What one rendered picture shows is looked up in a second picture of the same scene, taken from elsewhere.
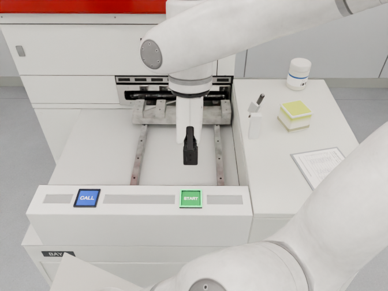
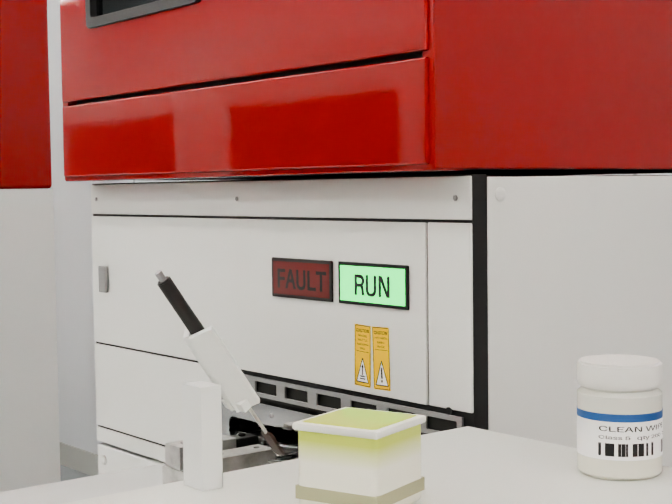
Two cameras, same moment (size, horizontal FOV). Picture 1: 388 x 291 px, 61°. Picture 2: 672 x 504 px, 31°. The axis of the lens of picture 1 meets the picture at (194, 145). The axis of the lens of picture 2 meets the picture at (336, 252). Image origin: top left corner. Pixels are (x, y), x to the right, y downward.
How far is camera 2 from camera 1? 1.10 m
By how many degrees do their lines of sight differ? 60
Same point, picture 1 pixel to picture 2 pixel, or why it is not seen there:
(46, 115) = (111, 467)
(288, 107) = (340, 413)
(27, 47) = (113, 272)
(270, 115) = not seen: hidden behind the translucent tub
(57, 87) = (136, 386)
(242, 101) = not seen: hidden behind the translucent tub
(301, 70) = (587, 379)
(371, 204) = not seen: outside the picture
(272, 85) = (542, 455)
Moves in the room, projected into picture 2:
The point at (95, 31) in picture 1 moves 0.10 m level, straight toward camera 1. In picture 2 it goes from (206, 235) to (155, 238)
